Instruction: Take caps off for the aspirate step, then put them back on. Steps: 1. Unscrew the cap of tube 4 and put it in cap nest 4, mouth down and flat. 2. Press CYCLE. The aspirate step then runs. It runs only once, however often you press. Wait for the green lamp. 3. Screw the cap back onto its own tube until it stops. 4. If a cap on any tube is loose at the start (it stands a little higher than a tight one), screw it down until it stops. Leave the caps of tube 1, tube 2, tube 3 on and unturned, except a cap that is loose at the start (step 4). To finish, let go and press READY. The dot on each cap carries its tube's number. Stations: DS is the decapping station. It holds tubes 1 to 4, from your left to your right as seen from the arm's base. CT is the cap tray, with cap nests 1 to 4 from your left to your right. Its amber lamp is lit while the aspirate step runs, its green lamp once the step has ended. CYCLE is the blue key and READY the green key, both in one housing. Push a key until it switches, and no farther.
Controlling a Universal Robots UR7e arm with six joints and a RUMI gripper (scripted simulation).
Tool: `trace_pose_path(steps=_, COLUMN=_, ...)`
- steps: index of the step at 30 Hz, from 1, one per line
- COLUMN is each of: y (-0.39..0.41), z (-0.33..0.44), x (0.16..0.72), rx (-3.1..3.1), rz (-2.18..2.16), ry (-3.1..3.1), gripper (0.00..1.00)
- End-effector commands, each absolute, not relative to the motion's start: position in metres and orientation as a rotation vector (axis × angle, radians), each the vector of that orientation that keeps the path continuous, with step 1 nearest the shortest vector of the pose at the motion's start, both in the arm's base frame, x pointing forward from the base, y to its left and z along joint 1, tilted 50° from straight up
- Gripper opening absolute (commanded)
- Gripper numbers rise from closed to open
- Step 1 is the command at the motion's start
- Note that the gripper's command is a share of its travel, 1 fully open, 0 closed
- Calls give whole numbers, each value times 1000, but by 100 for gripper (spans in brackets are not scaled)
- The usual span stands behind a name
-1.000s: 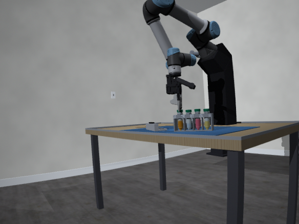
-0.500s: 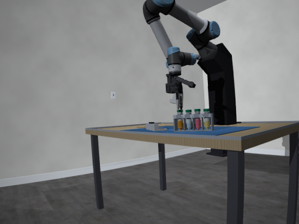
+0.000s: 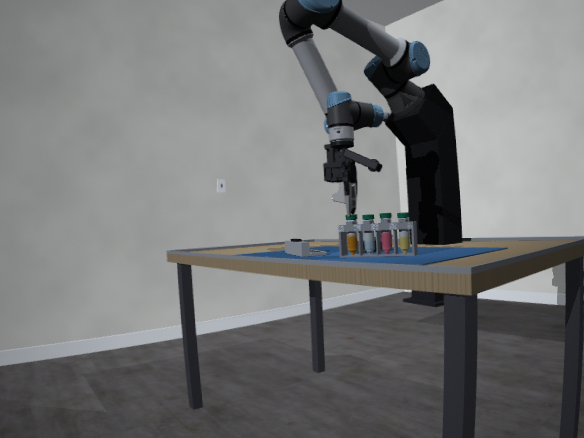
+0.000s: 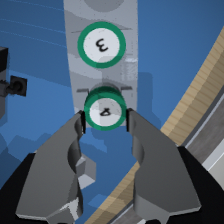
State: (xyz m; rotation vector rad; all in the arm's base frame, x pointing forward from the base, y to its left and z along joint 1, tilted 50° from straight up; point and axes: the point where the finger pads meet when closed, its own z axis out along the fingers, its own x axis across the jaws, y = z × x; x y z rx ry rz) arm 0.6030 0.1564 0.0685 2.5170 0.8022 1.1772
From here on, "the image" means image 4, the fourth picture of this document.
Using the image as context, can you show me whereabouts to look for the blue work mat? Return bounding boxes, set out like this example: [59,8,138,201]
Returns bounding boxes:
[0,0,224,224]

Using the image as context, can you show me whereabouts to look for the white control box with blue and green buttons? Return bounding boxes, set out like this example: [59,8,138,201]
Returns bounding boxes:
[0,47,28,119]

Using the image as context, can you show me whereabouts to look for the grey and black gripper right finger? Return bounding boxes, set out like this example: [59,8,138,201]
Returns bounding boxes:
[126,108,224,224]

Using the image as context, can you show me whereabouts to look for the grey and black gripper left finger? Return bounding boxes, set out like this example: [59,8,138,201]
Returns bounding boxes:
[0,110,86,224]

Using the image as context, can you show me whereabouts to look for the green screw cap with white top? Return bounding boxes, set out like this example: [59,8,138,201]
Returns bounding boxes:
[84,86,127,131]

